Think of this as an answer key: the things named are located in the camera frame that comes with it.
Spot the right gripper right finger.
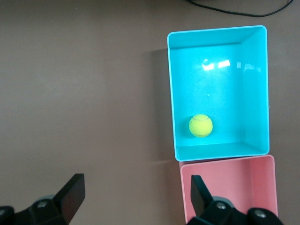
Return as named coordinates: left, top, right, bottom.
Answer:
left=188, top=175, right=284, bottom=225

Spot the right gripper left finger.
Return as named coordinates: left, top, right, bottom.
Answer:
left=0, top=173, right=85, bottom=225

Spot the yellow-green tennis ball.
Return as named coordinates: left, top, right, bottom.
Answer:
left=188, top=113, right=214, bottom=138

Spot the pink plastic bin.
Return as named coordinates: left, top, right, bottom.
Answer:
left=179, top=154, right=278, bottom=225

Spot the blue plastic bin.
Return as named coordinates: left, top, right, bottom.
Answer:
left=167, top=25, right=270, bottom=162

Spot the long looping black cable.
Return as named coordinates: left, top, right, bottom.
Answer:
left=187, top=0, right=293, bottom=18

